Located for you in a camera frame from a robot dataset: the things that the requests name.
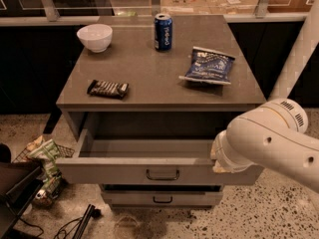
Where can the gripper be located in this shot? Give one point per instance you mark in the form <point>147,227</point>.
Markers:
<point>221,156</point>

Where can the black wire basket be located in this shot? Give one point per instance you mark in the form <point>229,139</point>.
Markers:
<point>53,179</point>

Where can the black bar on floor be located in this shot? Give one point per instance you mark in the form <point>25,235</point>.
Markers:
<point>92,212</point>

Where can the grey drawer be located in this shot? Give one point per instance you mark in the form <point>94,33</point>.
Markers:
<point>148,162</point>
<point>198,196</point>

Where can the green snack bag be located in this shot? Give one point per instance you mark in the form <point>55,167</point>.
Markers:
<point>46,152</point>

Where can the grey top drawer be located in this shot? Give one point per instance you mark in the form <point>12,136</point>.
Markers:
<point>148,162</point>

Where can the black equipment left edge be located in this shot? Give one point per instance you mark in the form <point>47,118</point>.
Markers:
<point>18,185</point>

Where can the grey drawer cabinet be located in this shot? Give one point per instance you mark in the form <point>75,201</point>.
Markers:
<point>158,105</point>

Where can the white ceramic bowl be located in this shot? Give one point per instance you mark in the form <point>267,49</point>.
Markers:
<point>96,37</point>

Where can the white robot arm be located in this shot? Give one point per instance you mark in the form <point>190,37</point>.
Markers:
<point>273,135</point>

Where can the grey bottom drawer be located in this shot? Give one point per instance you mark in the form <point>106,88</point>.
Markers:
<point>198,196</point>

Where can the can in basket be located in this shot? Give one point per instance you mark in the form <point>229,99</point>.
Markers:
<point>43,199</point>

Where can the blue soda can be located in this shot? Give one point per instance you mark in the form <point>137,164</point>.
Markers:
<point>163,32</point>

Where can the dark snack bar packet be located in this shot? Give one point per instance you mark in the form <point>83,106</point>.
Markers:
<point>107,89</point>

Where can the blue chip bag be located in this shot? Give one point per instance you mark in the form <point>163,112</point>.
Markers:
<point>209,66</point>

